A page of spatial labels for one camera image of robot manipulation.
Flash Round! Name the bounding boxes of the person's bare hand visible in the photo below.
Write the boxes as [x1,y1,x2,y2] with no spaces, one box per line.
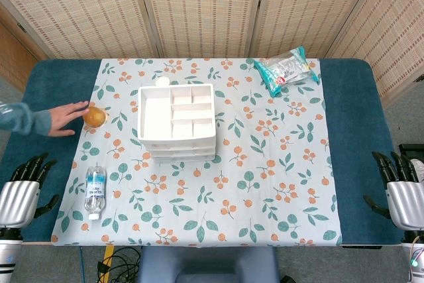
[48,100,90,137]

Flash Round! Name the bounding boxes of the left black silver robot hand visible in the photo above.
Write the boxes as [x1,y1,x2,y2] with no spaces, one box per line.
[0,152,61,229]

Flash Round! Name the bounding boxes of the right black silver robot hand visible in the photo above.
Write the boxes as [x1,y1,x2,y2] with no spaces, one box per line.
[363,151,424,231]

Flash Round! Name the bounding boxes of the amber jelly cup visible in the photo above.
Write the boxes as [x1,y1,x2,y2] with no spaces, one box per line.
[82,106,109,128]

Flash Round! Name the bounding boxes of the clear plastic drawer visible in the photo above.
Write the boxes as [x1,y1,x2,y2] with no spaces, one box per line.
[147,147,216,157]
[152,156,216,164]
[142,139,216,149]

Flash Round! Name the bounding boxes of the white drawer organizer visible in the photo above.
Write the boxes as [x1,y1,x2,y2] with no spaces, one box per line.
[137,83,218,164]

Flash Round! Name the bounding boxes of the brown wooden door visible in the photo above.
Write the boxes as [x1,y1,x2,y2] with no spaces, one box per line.
[0,21,39,93]

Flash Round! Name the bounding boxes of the clear water bottle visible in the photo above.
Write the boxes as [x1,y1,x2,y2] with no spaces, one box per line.
[83,165,107,221]

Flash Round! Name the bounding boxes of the teal table cover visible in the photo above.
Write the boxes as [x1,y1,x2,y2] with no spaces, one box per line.
[0,58,418,247]

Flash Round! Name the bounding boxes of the floral print tablecloth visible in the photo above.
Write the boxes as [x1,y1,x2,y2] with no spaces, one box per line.
[50,58,344,247]

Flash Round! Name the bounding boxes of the bamboo folding screen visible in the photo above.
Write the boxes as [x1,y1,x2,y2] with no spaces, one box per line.
[0,0,424,108]

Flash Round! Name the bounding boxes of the teal snack bag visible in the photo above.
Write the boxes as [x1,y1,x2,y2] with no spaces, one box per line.
[253,46,321,99]

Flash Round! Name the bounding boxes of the blue padded seat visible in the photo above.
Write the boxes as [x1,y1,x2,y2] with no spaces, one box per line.
[136,246,281,283]

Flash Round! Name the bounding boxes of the blue floor cable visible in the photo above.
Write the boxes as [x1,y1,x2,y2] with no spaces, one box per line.
[78,245,89,283]

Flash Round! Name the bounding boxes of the black floor cables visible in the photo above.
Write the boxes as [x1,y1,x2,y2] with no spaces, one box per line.
[97,246,143,283]

